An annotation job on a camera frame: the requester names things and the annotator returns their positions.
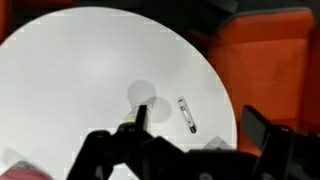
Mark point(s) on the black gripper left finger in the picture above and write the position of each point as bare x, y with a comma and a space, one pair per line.
142, 116

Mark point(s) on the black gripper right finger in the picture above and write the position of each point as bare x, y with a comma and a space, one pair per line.
266, 140

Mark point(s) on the white marker with black cap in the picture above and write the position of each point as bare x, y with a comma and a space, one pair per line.
186, 114

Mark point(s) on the translucent plastic cup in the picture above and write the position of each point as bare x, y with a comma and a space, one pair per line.
143, 93

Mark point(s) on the orange chair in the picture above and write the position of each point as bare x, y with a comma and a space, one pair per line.
266, 63
3, 20

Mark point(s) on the red blurry object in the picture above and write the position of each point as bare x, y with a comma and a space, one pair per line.
23, 170

